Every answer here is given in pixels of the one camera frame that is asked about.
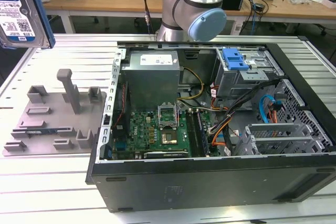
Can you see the grey drive cage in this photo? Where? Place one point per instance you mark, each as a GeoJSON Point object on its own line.
{"type": "Point", "coordinates": [231, 82]}

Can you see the black graphics card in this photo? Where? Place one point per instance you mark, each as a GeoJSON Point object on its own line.
{"type": "Point", "coordinates": [165, 155]}

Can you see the wooden desk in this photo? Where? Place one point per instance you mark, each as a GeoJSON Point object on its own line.
{"type": "Point", "coordinates": [105, 1]}

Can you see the grey parts rack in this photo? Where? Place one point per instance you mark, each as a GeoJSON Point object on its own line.
{"type": "Point", "coordinates": [52, 119]}

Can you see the RAM stick in slot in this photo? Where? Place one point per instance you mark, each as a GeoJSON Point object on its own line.
{"type": "Point", "coordinates": [203, 132]}

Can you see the black RAM slot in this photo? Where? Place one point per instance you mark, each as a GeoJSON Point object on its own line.
{"type": "Point", "coordinates": [197, 132]}
{"type": "Point", "coordinates": [191, 132]}

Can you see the silver disk bay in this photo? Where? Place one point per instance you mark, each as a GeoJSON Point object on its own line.
{"type": "Point", "coordinates": [275, 129]}

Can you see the green motherboard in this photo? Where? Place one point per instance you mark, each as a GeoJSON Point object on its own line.
{"type": "Point", "coordinates": [141, 127]}

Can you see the black PC case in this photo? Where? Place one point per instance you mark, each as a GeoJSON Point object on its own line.
{"type": "Point", "coordinates": [210, 182]}

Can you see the blue plastic drive latch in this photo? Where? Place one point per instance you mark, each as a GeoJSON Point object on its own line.
{"type": "Point", "coordinates": [232, 61]}

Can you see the CPU socket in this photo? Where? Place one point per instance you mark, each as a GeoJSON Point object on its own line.
{"type": "Point", "coordinates": [169, 137]}

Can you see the RAM stick on rack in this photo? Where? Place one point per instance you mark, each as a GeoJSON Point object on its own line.
{"type": "Point", "coordinates": [42, 131]}

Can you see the hard disk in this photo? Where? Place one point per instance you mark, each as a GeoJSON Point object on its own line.
{"type": "Point", "coordinates": [18, 6]}

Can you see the grey power supply unit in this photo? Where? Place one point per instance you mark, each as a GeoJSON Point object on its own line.
{"type": "Point", "coordinates": [149, 82]}

